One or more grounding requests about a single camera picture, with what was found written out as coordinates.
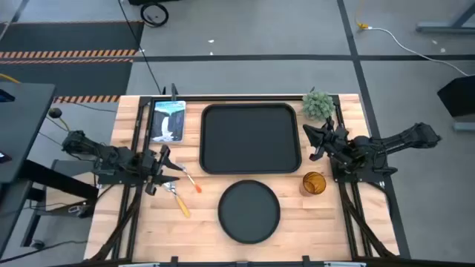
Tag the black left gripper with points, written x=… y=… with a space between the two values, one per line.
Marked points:
x=155 y=170

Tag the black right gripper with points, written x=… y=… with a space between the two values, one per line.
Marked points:
x=335 y=142

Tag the amber textured glass cup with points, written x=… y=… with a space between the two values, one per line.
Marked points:
x=314 y=183

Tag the black round plate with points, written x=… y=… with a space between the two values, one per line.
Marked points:
x=248 y=211

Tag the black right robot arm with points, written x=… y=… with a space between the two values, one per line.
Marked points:
x=401 y=139

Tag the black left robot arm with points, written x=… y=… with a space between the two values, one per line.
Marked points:
x=111 y=159

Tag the black rectangular tray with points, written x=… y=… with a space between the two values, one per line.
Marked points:
x=250 y=139

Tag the small green potted plant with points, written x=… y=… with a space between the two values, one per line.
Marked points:
x=318 y=105

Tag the blue picture card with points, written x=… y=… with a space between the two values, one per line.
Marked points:
x=167 y=120

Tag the black round knob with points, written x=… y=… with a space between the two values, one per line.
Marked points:
x=55 y=112

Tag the black box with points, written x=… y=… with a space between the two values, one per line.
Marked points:
x=460 y=96

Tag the black desk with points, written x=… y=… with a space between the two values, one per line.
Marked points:
x=22 y=122

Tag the black hazard-striped floor mat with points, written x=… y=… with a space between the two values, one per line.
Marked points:
x=67 y=37

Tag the grey desk leg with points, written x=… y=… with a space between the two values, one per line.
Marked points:
x=441 y=26

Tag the black aluminium table frame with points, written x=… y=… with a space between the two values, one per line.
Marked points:
x=241 y=98

